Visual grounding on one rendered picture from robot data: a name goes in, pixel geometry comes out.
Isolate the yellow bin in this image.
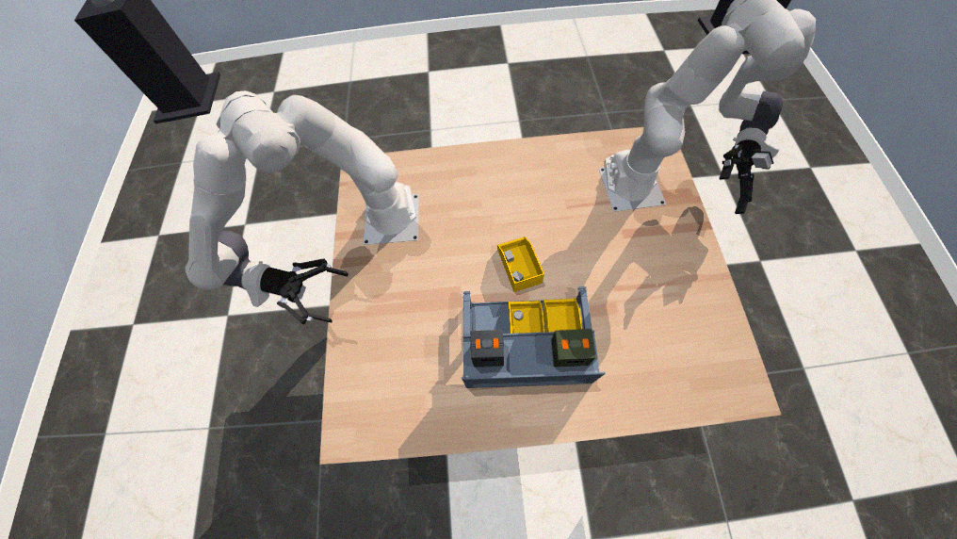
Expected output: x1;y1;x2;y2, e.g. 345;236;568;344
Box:
497;237;544;292
509;301;544;334
543;298;582;332

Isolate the dark green case with orange latches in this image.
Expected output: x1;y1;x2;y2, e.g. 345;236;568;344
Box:
551;329;596;367

